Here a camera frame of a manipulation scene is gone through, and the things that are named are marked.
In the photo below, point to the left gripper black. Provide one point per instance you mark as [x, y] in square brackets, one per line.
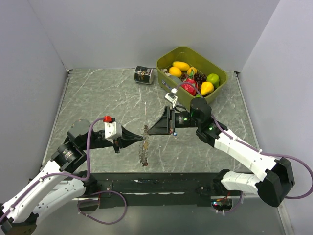
[127, 138]

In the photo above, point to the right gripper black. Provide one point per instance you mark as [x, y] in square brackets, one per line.
[163, 126]

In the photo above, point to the round metal key ring disc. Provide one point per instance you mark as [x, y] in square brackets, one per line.
[142, 151]

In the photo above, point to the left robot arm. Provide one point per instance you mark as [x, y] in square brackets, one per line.
[65, 176]

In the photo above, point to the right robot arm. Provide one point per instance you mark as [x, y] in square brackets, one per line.
[269, 178]

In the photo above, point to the red dragon fruit toy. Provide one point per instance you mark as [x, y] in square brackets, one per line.
[188, 84]

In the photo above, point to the black printed paper cup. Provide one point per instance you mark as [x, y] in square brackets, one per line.
[143, 75]

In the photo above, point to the yellow lemon toy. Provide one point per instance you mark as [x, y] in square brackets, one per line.
[174, 71]

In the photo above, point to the yellow pear toy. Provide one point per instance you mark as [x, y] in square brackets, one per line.
[207, 88]

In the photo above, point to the dark grapes toy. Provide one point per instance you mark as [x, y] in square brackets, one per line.
[198, 78]

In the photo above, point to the yellow mango toy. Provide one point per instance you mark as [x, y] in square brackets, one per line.
[183, 66]

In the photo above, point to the orange fruit toy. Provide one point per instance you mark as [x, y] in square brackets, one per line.
[191, 71]

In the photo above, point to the green apple toy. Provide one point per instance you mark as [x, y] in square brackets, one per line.
[214, 79]

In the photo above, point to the green plastic bin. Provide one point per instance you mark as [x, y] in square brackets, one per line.
[203, 66]

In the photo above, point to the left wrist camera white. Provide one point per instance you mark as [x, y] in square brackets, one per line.
[112, 130]

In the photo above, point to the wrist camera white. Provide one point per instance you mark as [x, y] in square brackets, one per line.
[171, 97]
[112, 130]

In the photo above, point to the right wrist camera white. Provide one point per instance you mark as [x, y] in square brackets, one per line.
[171, 97]

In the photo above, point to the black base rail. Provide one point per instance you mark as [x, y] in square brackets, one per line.
[155, 189]

